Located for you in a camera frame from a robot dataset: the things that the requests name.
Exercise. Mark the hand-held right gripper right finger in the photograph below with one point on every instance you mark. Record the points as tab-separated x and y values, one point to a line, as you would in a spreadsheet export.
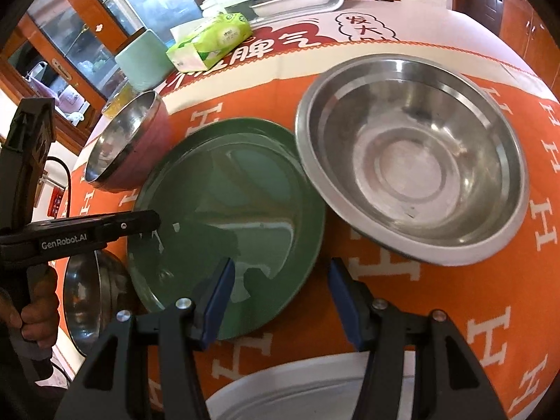
345	304

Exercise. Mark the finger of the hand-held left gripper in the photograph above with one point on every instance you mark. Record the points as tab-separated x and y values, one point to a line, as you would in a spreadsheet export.
131	225

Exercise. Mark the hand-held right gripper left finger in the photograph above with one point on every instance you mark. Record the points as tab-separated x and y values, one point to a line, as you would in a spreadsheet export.
216	302

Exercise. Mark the plain steel bowl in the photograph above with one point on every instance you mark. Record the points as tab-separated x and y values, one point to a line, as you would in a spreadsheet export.
94	297

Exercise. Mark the green plate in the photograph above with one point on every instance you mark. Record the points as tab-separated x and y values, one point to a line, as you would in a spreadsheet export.
227	192

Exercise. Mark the white plate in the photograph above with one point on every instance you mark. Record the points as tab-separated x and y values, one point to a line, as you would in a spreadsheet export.
284	393

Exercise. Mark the person's left forearm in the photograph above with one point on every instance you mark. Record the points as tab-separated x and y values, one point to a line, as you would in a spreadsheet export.
22	393

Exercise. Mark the person's left hand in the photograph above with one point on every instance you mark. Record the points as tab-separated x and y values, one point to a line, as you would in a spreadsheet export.
41	315

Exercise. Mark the red lidded container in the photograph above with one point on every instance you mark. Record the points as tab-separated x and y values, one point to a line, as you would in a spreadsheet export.
57	203

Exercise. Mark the pink steel bowl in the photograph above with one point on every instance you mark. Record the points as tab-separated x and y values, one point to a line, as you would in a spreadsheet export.
146	153

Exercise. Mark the orange patterned tablecloth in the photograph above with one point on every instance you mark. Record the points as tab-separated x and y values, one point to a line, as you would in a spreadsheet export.
437	306

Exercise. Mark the pink kitchen appliance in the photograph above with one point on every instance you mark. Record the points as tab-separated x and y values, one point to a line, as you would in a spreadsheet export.
72	100

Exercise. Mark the wide steel bowl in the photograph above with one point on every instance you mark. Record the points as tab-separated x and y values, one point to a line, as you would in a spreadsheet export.
407	162

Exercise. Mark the mint green canister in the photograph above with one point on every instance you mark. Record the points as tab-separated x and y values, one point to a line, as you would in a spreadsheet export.
144	65

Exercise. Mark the green tissue pack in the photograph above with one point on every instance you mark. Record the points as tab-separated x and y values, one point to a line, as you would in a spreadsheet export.
214	39

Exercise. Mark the wooden glass-door cabinet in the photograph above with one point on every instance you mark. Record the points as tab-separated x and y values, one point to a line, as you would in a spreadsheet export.
105	17

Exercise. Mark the wooden wall cabinet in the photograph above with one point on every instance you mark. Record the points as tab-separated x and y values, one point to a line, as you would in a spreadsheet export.
538	30

